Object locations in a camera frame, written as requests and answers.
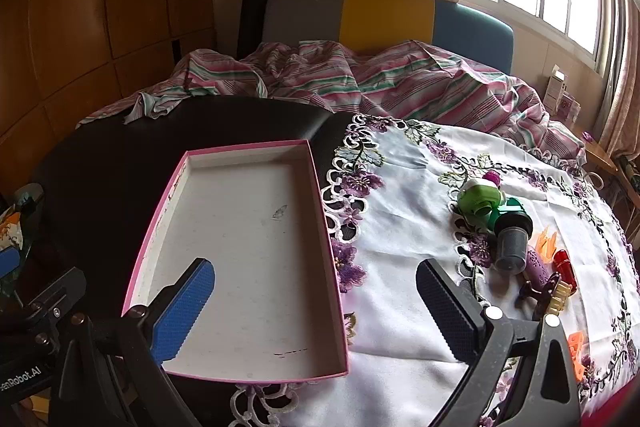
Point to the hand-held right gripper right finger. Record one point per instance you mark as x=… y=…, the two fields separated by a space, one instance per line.
x=445 y=307

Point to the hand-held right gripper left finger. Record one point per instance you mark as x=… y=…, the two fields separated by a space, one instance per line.
x=185 y=312

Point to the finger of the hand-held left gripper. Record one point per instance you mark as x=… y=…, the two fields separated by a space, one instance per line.
x=7 y=261

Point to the grey jar with black lid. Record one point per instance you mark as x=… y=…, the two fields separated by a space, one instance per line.
x=510 y=247

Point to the pink cardboard box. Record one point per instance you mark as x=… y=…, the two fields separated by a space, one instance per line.
x=240 y=232

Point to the lavender plastic massager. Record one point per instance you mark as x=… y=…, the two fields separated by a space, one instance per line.
x=536 y=267

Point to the green toy camera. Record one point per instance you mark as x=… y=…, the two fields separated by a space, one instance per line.
x=475 y=204

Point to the brown peg hairbrush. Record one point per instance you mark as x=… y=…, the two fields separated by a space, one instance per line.
x=555 y=298

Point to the green plastic toy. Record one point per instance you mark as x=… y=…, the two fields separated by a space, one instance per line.
x=511 y=207

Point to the orange plastic scoop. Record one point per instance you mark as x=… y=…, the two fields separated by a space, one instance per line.
x=545 y=241

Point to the red metallic case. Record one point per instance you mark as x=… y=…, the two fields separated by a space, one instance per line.
x=562 y=264

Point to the small purple ball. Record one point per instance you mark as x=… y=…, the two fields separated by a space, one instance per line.
x=492 y=179

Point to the orange building blocks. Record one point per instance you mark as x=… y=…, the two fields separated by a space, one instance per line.
x=576 y=349

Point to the white embroidered floral tablecloth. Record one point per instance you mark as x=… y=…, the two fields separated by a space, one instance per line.
x=410 y=217

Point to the red cloth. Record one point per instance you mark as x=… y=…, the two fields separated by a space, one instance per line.
x=617 y=409

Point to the wooden desk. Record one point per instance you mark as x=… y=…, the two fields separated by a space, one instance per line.
x=597 y=154

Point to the small purple wrapper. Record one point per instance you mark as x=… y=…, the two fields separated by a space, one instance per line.
x=587 y=137

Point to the small purple carton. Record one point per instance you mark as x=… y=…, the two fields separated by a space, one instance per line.
x=569 y=108

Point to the pink striped blanket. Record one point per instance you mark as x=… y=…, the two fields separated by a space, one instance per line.
x=390 y=77

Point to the tall white carton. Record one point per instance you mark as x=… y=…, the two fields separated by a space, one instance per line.
x=556 y=89

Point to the wooden wardrobe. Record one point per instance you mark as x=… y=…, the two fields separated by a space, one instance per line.
x=75 y=7

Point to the grey yellow blue headboard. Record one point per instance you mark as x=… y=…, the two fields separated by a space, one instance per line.
x=385 y=14

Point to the black rolled mat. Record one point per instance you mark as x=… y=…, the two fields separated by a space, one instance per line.
x=255 y=12

